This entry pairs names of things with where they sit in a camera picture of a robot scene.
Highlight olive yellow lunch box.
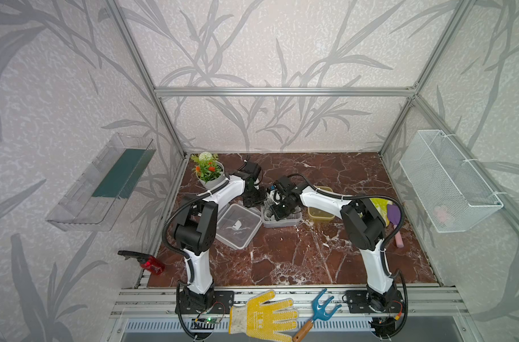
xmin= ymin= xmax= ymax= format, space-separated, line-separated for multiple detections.
xmin=305 ymin=192 xmax=335 ymax=223

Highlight clear plastic lunch box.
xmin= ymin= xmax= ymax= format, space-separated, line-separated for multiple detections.
xmin=260 ymin=197 xmax=304 ymax=228

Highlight clear lunch box lid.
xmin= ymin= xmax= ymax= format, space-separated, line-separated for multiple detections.
xmin=216 ymin=203 xmax=262 ymax=250

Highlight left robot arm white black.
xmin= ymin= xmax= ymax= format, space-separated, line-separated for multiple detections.
xmin=161 ymin=172 xmax=267 ymax=305

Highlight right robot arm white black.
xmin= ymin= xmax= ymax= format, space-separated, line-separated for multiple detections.
xmin=267 ymin=177 xmax=405 ymax=312

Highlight white flower pot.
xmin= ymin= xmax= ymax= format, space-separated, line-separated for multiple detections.
xmin=198 ymin=161 xmax=225 ymax=190

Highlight green artificial plant with flowers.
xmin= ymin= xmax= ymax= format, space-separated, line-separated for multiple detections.
xmin=190 ymin=152 xmax=219 ymax=177

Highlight green yellow cloth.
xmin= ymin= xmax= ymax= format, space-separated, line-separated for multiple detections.
xmin=370 ymin=198 xmax=393 ymax=226

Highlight purple pink toy shovel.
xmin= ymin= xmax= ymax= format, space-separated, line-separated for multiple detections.
xmin=386 ymin=204 xmax=406 ymax=249

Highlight teal garden hand fork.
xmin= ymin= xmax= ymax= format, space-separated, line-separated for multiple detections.
xmin=292 ymin=288 xmax=342 ymax=342

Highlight yellow work glove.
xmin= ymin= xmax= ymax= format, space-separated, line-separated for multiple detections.
xmin=228 ymin=290 xmax=299 ymax=342

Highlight red black spray bottle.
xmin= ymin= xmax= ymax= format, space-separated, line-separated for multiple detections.
xmin=118 ymin=250 xmax=165 ymax=275

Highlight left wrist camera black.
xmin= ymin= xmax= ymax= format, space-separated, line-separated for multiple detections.
xmin=237 ymin=160 xmax=262 ymax=186

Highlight clear acrylic wall shelf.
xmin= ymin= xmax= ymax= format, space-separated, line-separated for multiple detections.
xmin=46 ymin=133 xmax=156 ymax=232

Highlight white wire mesh basket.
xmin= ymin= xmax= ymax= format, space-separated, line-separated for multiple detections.
xmin=399 ymin=130 xmax=503 ymax=233

